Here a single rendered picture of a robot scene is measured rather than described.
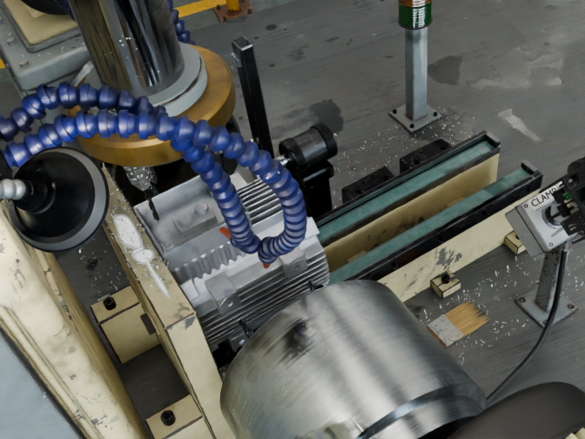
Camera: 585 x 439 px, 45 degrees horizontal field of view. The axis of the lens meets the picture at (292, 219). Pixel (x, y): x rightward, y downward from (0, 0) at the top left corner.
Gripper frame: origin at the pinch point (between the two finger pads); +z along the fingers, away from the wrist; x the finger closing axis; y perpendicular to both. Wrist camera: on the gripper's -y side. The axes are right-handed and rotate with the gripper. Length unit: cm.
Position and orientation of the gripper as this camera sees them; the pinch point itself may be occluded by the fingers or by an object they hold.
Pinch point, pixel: (563, 211)
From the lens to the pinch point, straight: 96.6
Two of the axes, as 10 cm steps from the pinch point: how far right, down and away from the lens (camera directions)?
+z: -1.5, 2.7, 9.5
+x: 4.9, 8.5, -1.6
